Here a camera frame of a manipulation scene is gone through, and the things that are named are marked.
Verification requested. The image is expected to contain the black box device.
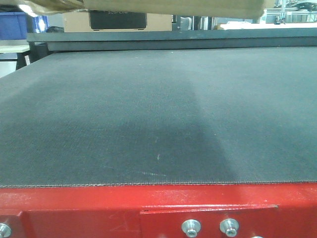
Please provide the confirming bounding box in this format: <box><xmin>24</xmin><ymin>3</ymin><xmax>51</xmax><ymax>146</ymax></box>
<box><xmin>89</xmin><ymin>10</ymin><xmax>147</xmax><ymax>30</ymax></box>

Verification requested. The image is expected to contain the silver bolt far left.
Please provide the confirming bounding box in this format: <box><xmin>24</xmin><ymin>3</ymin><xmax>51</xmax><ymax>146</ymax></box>
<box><xmin>0</xmin><ymin>223</ymin><xmax>12</xmax><ymax>238</ymax></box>

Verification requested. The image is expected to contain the silver bolt centre left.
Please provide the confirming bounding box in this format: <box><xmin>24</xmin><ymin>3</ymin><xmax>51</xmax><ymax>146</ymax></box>
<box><xmin>181</xmin><ymin>219</ymin><xmax>201</xmax><ymax>238</ymax></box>

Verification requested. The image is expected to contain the silver bolt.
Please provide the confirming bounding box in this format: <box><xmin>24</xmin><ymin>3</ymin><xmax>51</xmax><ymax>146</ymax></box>
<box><xmin>0</xmin><ymin>223</ymin><xmax>12</xmax><ymax>238</ymax></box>
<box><xmin>219</xmin><ymin>218</ymin><xmax>239</xmax><ymax>238</ymax></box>
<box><xmin>181</xmin><ymin>219</ymin><xmax>201</xmax><ymax>238</ymax></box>

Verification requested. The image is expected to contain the dark grey conveyor belt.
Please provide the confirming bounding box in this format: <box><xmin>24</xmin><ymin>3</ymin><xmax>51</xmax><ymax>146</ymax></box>
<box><xmin>0</xmin><ymin>47</ymin><xmax>317</xmax><ymax>187</ymax></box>

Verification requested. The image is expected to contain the silver bolt centre right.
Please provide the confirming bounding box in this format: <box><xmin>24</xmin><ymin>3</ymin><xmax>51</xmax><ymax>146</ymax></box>
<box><xmin>219</xmin><ymin>218</ymin><xmax>239</xmax><ymax>238</ymax></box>

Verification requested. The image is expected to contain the blue crate background left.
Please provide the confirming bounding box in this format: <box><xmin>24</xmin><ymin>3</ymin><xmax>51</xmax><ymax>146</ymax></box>
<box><xmin>0</xmin><ymin>11</ymin><xmax>48</xmax><ymax>41</ymax></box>

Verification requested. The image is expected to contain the brown cardboard carton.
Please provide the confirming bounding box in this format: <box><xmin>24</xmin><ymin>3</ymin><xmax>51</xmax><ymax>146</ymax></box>
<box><xmin>16</xmin><ymin>0</ymin><xmax>275</xmax><ymax>18</ymax></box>

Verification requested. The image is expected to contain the background cardboard box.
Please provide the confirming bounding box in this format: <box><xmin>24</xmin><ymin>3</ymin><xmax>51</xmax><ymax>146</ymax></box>
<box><xmin>62</xmin><ymin>11</ymin><xmax>172</xmax><ymax>32</ymax></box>

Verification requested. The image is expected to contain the red conveyor frame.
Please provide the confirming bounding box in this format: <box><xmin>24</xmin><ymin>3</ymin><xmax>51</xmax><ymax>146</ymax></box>
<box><xmin>0</xmin><ymin>183</ymin><xmax>317</xmax><ymax>238</ymax></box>

